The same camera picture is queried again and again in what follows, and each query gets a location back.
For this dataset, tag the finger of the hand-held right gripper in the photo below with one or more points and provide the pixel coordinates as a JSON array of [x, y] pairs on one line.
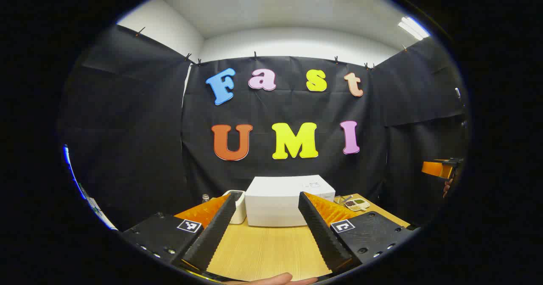
[[435, 169]]

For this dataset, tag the clear plastic water bottle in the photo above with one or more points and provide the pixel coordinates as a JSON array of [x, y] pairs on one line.
[[205, 199]]

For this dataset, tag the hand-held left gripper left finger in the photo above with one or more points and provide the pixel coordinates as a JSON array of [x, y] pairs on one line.
[[212, 234]]

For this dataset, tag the black backdrop cloth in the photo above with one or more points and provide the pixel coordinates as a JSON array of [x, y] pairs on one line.
[[140, 141]]

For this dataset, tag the white microwave oven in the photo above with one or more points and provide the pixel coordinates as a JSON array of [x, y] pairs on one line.
[[275, 200]]

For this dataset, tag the row of cloth clips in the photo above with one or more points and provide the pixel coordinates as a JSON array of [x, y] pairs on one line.
[[255, 55]]

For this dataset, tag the white divided condiment dish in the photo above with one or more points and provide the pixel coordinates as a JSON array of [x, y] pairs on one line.
[[357, 204]]

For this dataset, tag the small white toaster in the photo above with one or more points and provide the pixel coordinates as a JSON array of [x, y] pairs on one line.
[[240, 208]]

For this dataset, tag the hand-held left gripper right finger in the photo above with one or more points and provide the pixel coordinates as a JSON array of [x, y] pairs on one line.
[[322, 234]]

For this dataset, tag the small ceiling light panel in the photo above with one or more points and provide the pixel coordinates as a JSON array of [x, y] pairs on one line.
[[413, 27]]

